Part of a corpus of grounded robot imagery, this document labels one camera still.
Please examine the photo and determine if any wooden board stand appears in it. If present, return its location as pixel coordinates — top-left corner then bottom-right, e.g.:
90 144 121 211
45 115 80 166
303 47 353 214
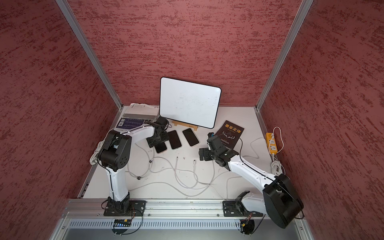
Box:
172 120 198 131

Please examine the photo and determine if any white board with black frame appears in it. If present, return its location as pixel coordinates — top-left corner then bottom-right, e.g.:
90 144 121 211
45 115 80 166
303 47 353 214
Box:
160 77 222 129

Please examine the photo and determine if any right aluminium corner post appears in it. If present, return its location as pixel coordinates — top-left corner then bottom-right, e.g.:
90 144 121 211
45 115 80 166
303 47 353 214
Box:
254 0 315 111

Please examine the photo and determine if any dark brown book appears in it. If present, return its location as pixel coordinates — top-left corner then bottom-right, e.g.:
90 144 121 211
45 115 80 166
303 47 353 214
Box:
215 121 244 149

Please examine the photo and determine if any aluminium corner post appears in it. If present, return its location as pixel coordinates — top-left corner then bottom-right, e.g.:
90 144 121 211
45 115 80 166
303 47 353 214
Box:
56 0 124 110
254 0 315 111

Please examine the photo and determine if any phone with white case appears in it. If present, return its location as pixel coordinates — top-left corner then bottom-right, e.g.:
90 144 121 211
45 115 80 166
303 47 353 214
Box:
168 130 182 150

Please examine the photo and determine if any white power strip cord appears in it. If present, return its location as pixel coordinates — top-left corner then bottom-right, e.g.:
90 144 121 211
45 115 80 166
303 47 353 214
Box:
269 126 286 176

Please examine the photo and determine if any purple and grey booklet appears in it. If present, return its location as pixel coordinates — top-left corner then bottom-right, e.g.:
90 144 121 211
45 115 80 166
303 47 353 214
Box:
116 103 160 130

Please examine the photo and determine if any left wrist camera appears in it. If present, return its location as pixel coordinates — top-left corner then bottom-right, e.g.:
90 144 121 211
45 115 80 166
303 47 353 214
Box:
155 116 169 128

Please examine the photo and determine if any orange power strip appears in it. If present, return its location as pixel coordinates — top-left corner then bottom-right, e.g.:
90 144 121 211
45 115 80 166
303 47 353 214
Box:
266 133 278 155

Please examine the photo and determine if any phone with pink case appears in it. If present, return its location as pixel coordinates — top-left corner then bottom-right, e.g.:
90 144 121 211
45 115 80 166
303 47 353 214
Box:
155 142 168 154

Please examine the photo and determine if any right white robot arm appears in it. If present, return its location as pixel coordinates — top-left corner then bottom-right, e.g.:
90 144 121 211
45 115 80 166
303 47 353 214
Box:
199 133 304 229

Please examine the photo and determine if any aluminium front rail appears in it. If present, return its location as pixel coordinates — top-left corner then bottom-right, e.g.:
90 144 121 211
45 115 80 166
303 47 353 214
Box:
61 197 307 220

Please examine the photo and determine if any left aluminium corner post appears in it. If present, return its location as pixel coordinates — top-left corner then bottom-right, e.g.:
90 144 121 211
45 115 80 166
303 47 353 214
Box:
56 0 124 110

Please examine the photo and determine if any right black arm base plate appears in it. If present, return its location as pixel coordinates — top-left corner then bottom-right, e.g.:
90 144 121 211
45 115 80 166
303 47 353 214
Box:
222 201 263 218

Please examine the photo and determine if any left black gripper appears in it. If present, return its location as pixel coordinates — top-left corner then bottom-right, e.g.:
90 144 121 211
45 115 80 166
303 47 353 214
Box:
147 131 170 147

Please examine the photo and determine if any black phone on right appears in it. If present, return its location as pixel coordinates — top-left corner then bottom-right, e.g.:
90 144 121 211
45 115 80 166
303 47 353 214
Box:
182 128 200 147

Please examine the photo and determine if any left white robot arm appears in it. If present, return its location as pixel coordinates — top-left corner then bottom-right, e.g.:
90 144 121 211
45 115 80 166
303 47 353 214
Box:
96 123 169 212

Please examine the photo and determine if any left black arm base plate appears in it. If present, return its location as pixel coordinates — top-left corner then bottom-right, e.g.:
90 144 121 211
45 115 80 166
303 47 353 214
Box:
104 198 147 217

